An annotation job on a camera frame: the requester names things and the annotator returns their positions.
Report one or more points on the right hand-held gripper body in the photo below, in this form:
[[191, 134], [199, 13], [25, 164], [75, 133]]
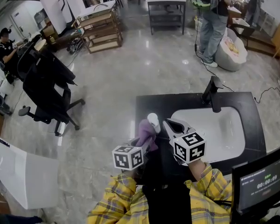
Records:
[[189, 148]]

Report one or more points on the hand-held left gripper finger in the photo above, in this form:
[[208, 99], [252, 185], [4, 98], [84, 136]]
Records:
[[150, 142]]

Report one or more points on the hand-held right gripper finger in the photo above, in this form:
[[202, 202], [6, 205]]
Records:
[[184, 126], [169, 130]]

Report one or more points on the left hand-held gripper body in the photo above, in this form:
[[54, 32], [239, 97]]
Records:
[[127, 157]]

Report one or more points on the purple cloth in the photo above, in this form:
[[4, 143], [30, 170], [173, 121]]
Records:
[[147, 132]]

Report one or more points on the white plastic bottle cap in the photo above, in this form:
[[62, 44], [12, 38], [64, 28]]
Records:
[[154, 121]]

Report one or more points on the person's right forearm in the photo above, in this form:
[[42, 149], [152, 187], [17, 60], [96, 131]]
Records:
[[210, 183]]

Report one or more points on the person's left forearm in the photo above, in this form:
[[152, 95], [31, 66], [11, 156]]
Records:
[[116, 195]]

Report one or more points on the dark vanity cabinet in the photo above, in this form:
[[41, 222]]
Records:
[[158, 106]]

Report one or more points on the white sink basin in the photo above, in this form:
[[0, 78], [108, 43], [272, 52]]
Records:
[[219, 134]]

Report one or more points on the black faucet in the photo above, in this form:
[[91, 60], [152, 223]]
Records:
[[212, 90]]

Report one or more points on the person's black top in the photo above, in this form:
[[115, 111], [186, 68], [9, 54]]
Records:
[[168, 204]]

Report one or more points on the grey beanbag chair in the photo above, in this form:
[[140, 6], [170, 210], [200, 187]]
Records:
[[228, 57]]

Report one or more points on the black monitor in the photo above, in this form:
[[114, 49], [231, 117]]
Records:
[[263, 183]]

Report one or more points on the black office chair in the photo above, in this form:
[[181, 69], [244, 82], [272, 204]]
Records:
[[49, 101]]

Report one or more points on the black side chair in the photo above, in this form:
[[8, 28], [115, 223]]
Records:
[[248, 31]]

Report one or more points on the black jacket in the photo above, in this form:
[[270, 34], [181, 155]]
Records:
[[49, 71]]

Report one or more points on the wooden shelf rack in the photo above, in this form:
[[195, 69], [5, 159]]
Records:
[[100, 29]]

